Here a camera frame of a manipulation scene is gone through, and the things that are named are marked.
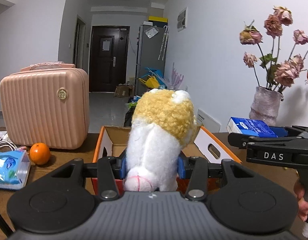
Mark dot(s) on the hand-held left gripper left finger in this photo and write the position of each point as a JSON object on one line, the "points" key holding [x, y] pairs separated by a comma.
{"points": [[122, 167]]}

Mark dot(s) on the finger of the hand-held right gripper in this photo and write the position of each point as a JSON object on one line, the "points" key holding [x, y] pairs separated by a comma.
{"points": [[301, 130], [238, 140]]}

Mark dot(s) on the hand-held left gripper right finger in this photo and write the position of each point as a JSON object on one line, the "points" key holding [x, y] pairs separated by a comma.
{"points": [[181, 167]]}

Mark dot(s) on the orange cardboard box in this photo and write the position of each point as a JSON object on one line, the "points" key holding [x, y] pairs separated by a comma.
{"points": [[206, 140]]}

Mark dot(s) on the white yellow plush toy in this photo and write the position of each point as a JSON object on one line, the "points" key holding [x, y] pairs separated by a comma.
{"points": [[154, 142]]}

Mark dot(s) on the person's right hand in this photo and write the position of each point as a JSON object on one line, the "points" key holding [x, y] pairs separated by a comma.
{"points": [[300, 195]]}

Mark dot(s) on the blue carton box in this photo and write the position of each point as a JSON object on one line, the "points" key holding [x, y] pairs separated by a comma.
{"points": [[251, 126]]}

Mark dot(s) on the white board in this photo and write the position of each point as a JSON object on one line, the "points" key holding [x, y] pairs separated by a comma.
{"points": [[211, 123]]}

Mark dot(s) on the black cloth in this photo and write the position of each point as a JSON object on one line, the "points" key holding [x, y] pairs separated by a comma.
{"points": [[129, 117]]}

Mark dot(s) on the blue green plastic packets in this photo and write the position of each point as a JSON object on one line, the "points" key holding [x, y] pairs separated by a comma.
{"points": [[134, 102]]}

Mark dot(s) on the brown cardboard box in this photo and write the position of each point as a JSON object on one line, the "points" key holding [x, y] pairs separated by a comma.
{"points": [[124, 91]]}

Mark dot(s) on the orange fruit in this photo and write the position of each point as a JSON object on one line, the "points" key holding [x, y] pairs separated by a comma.
{"points": [[40, 153]]}

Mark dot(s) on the yellow bag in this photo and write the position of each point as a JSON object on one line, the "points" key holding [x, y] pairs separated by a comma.
{"points": [[150, 82]]}

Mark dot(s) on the purple feather decoration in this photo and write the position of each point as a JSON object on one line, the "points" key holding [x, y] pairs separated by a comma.
{"points": [[176, 76]]}

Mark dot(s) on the blue folding rack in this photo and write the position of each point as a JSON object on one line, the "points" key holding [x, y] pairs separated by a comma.
{"points": [[154, 72]]}

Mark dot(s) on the pink ribbed suitcase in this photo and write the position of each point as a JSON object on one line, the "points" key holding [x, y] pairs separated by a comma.
{"points": [[44, 105]]}

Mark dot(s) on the dark wooden door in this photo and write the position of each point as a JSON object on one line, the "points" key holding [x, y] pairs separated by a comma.
{"points": [[109, 67]]}

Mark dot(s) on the blue tissue pack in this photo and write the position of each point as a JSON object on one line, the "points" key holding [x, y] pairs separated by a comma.
{"points": [[9, 170]]}

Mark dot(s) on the grey refrigerator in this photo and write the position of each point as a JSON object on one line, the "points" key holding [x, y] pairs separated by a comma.
{"points": [[149, 55]]}

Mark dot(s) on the white folded umbrella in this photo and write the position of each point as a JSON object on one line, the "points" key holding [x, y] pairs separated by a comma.
{"points": [[164, 42]]}

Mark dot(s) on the white paper notice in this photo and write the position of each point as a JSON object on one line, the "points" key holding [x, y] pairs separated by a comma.
{"points": [[106, 45]]}

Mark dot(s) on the dark side doorway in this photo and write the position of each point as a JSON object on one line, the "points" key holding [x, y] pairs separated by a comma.
{"points": [[79, 42]]}

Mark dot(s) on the clear document pouch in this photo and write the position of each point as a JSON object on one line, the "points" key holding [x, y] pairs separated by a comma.
{"points": [[151, 33]]}

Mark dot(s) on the yellow black box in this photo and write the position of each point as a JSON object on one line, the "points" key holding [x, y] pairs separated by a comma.
{"points": [[157, 20]]}

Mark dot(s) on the wall electrical panel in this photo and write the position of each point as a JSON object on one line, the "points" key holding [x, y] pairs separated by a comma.
{"points": [[182, 18]]}

